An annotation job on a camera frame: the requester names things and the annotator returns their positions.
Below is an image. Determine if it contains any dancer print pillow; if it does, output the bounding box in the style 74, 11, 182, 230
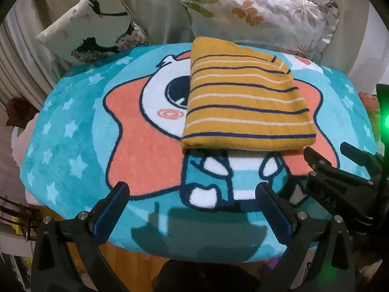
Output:
35, 0, 154, 66

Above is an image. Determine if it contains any dark red soft object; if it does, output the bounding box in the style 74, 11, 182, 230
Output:
5, 97, 38, 127

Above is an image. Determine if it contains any cartoon printed teal blanket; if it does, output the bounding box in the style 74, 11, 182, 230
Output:
19, 43, 379, 257

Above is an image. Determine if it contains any yellow striped small garment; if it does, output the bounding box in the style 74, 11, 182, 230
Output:
181, 36, 317, 153

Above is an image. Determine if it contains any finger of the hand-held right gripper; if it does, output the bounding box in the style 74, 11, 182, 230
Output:
303, 146, 381, 234
340, 141, 384, 174

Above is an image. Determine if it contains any pale pink cloth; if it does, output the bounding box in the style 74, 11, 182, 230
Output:
10, 119, 41, 204

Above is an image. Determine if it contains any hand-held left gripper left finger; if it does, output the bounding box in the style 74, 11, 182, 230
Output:
30, 181, 131, 292

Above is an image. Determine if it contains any leaf print frilled pillow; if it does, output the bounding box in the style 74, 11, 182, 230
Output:
174, 0, 339, 63

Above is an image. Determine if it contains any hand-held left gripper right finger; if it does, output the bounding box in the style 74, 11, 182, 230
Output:
255, 182, 357, 292

